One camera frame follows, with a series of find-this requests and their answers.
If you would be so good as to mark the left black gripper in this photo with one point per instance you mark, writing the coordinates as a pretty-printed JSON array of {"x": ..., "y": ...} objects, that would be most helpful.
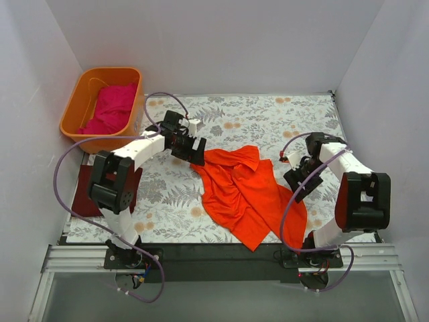
[{"x": 195, "y": 149}]

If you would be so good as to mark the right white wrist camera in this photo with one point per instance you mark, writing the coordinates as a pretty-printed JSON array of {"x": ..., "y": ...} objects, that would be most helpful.
[{"x": 292, "y": 158}]

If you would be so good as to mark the pink t shirt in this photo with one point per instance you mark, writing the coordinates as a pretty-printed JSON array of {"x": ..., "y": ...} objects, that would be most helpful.
[{"x": 112, "y": 110}]

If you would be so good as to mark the orange plastic basket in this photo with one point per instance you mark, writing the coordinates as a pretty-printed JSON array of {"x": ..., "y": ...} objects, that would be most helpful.
[{"x": 81, "y": 107}]

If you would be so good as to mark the aluminium frame rail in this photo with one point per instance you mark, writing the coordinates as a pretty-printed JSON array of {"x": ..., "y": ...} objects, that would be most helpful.
[{"x": 96, "y": 258}]

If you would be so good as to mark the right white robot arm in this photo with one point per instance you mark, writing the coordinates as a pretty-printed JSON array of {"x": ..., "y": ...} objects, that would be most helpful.
[{"x": 364, "y": 197}]

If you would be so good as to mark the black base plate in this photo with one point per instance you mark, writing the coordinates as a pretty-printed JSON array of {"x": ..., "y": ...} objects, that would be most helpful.
[{"x": 235, "y": 262}]

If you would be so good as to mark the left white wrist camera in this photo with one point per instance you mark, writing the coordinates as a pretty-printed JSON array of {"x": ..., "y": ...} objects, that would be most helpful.
[{"x": 193, "y": 126}]

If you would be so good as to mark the folded dark red t shirt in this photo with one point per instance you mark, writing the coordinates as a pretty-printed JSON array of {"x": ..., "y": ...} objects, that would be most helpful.
[{"x": 84, "y": 206}]

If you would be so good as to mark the orange t shirt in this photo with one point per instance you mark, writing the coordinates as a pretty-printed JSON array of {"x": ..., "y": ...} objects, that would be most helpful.
[{"x": 241, "y": 194}]

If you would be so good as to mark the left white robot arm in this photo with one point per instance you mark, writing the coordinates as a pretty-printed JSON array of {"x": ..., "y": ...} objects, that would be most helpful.
[{"x": 113, "y": 179}]

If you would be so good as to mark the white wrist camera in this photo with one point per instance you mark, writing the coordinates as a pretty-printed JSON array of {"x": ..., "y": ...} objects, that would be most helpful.
[
  {"x": 193, "y": 126},
  {"x": 292, "y": 158}
]

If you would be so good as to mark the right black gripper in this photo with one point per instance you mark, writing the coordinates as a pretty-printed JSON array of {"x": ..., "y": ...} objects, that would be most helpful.
[{"x": 302, "y": 181}]

